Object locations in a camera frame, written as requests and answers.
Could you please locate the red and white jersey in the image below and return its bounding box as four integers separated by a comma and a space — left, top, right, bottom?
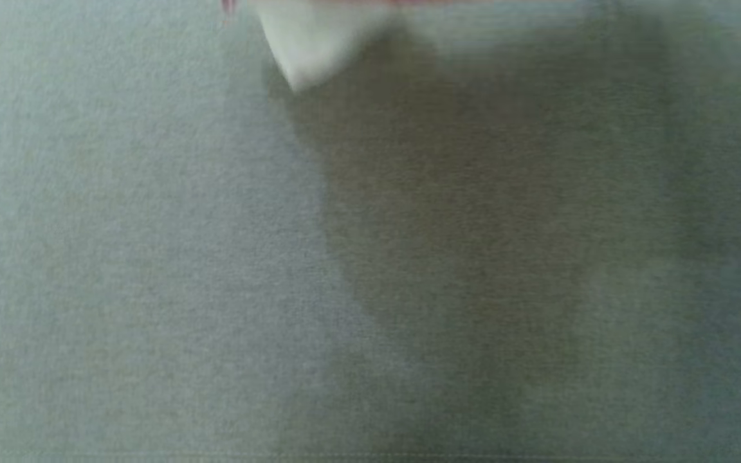
219, 0, 448, 93

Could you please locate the large grey sofa seat cushion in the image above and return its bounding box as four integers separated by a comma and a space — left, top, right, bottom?
0, 0, 741, 463

